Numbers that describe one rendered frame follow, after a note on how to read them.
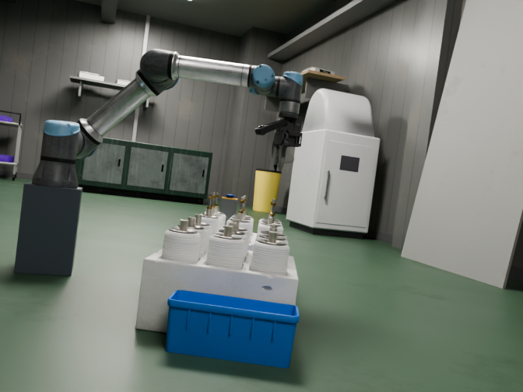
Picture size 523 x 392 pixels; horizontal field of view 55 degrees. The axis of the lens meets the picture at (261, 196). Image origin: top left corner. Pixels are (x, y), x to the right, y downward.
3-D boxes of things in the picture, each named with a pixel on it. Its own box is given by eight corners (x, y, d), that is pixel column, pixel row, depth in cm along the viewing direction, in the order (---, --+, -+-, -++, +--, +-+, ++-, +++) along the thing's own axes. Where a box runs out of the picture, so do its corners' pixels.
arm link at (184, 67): (134, 40, 170) (277, 59, 168) (143, 48, 181) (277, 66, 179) (129, 73, 170) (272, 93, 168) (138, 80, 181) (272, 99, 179)
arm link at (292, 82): (281, 74, 190) (303, 76, 190) (277, 103, 191) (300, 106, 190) (281, 69, 182) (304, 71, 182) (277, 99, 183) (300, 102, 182)
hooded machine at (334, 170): (369, 240, 451) (389, 92, 447) (311, 235, 433) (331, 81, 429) (335, 230, 515) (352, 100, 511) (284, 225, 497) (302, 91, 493)
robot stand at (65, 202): (13, 273, 167) (23, 183, 166) (21, 262, 184) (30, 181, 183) (71, 276, 172) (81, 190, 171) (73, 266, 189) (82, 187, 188)
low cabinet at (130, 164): (187, 197, 801) (192, 154, 799) (206, 205, 654) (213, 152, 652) (74, 184, 748) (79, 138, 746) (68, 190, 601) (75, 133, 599)
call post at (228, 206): (212, 266, 225) (221, 197, 224) (214, 264, 232) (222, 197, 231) (228, 268, 225) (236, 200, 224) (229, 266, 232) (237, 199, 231)
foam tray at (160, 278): (135, 329, 125) (143, 258, 125) (168, 294, 164) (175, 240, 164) (289, 350, 124) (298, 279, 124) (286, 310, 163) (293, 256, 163)
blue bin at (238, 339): (159, 351, 112) (166, 299, 112) (170, 337, 123) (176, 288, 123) (293, 370, 111) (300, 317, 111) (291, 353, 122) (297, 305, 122)
